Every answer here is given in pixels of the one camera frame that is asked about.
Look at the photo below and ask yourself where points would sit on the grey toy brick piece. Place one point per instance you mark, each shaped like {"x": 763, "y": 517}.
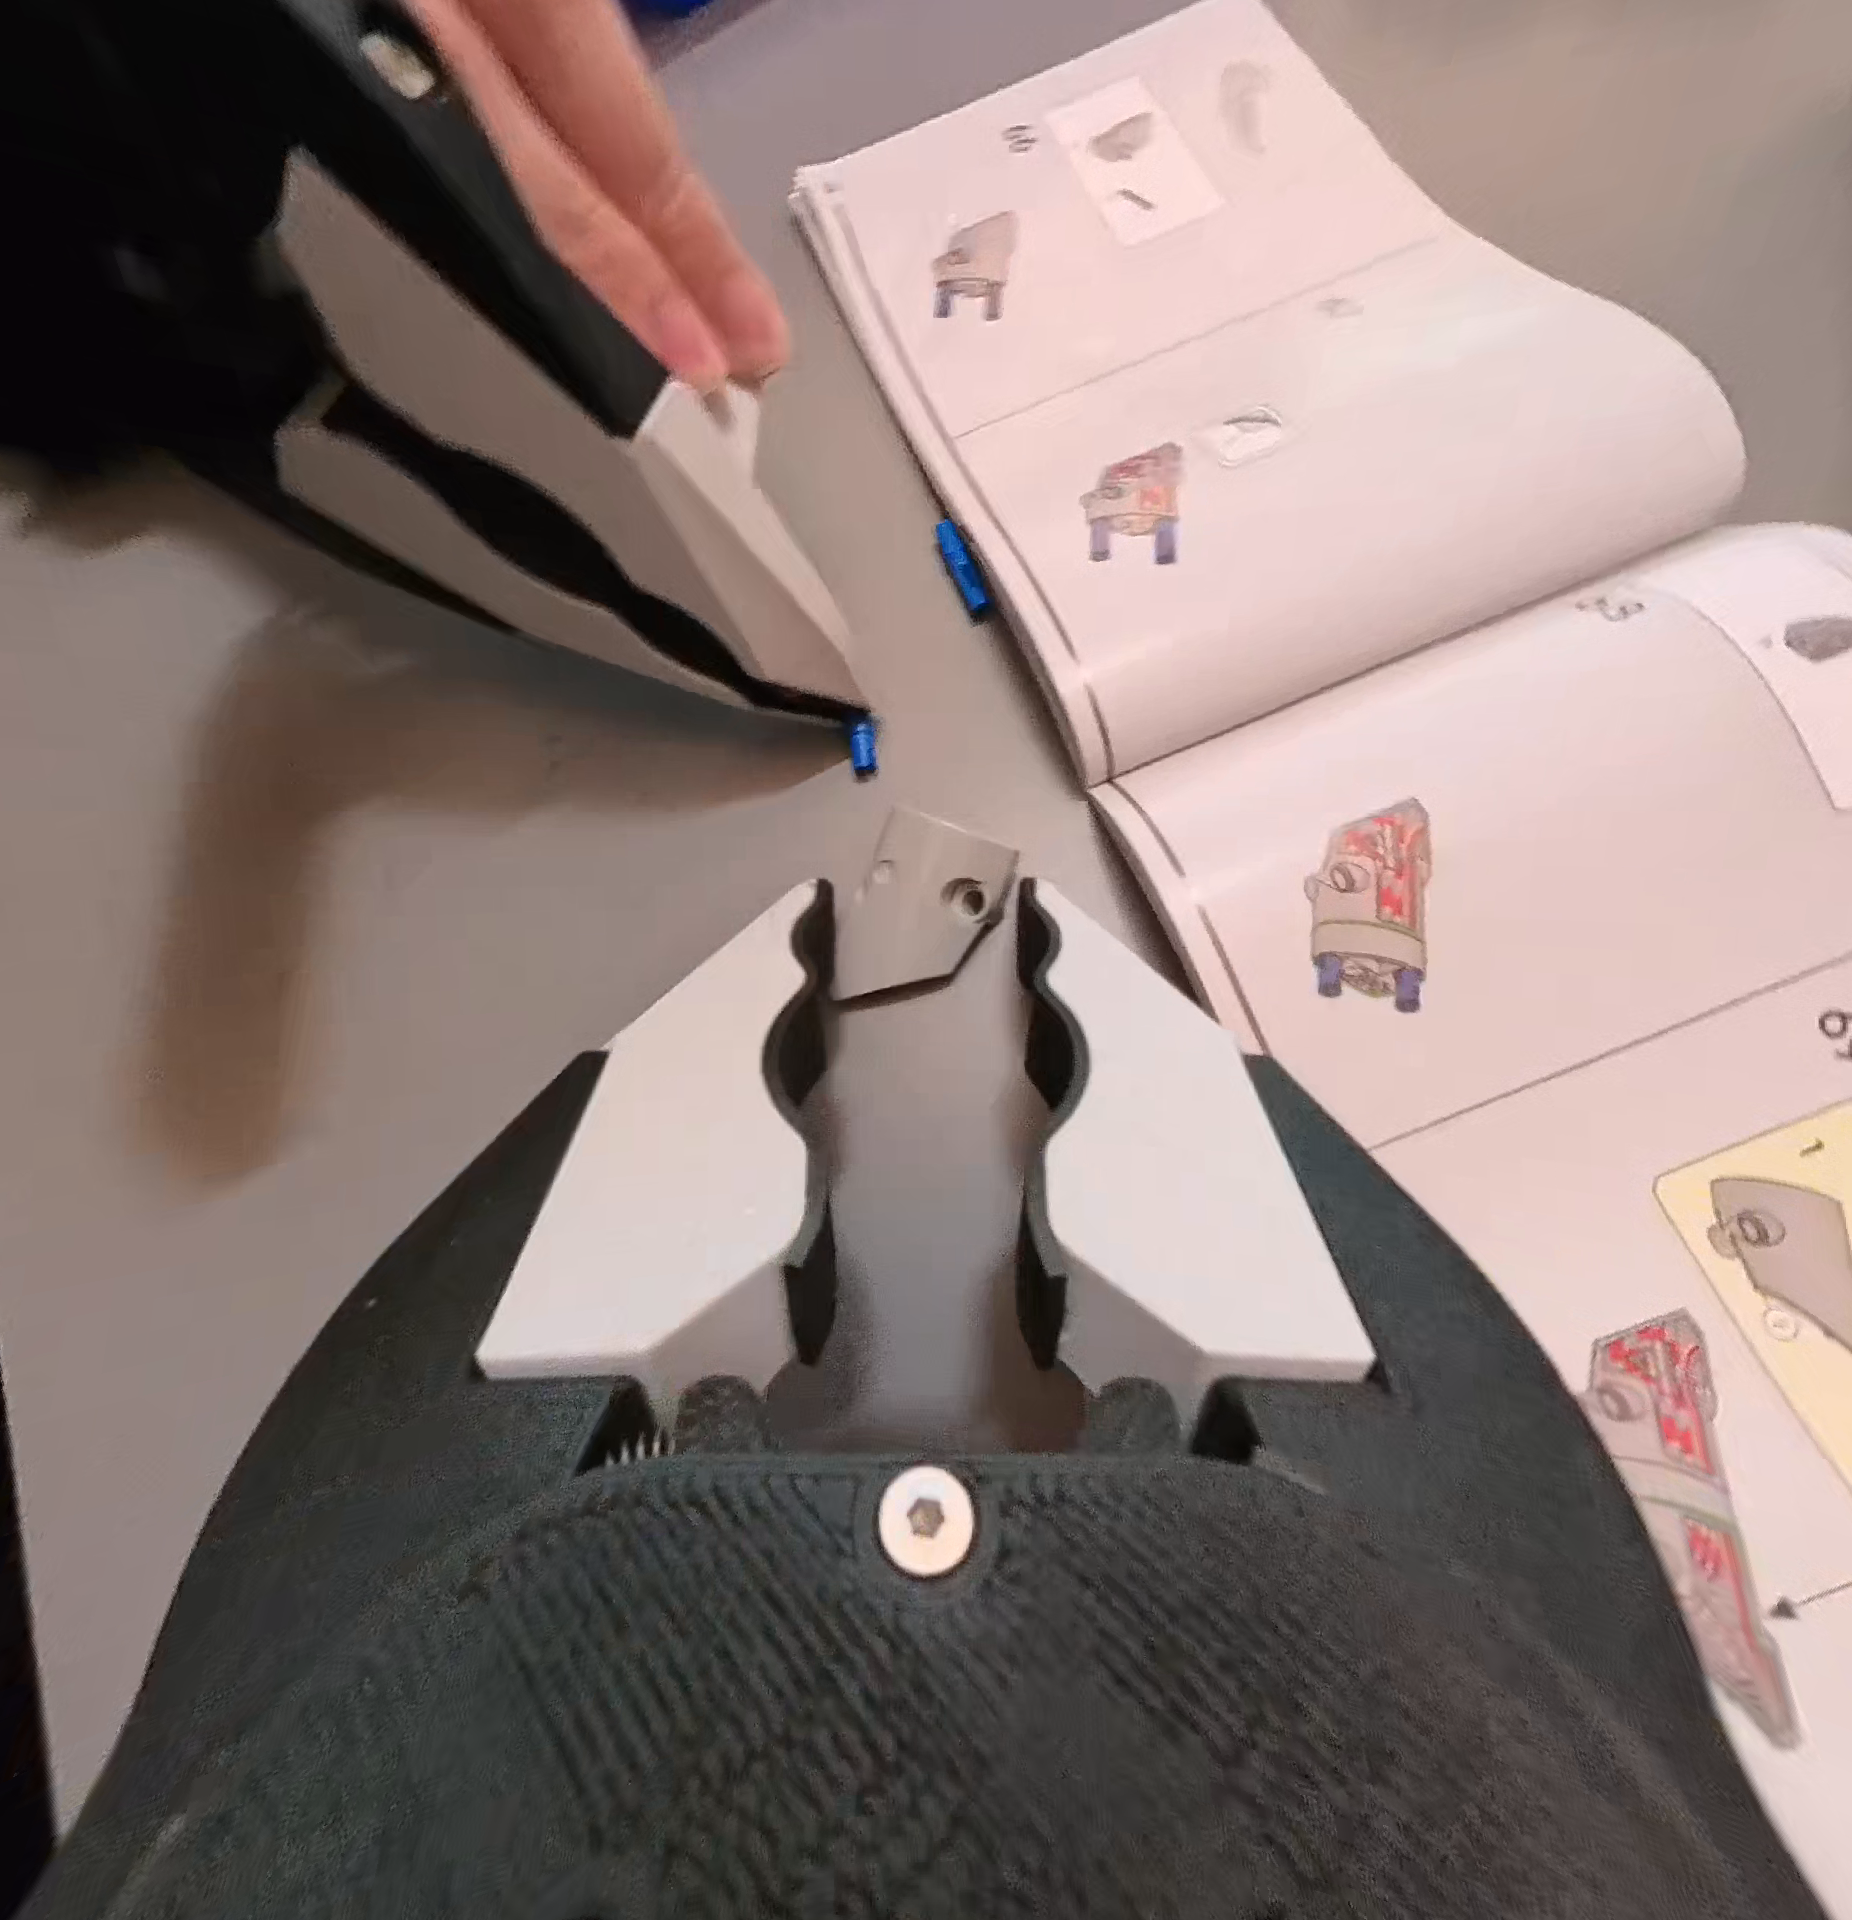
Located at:
{"x": 928, "y": 899}

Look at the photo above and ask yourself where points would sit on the blue toy pin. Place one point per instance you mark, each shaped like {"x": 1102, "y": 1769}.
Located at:
{"x": 865, "y": 743}
{"x": 959, "y": 566}

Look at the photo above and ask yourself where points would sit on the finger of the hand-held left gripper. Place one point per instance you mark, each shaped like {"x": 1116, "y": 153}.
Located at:
{"x": 416, "y": 540}
{"x": 718, "y": 507}

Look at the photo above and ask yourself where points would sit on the white instruction booklet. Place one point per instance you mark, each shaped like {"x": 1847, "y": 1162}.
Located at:
{"x": 1316, "y": 447}

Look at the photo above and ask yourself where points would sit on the person's left hand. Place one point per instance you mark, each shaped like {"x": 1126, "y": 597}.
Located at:
{"x": 630, "y": 198}

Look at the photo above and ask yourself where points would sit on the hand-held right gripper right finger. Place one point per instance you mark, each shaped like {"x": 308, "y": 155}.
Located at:
{"x": 1210, "y": 1198}

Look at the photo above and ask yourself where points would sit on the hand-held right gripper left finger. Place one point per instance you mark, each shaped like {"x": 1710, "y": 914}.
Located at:
{"x": 657, "y": 1198}

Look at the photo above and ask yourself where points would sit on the grey desk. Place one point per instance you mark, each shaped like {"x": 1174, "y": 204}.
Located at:
{"x": 341, "y": 899}

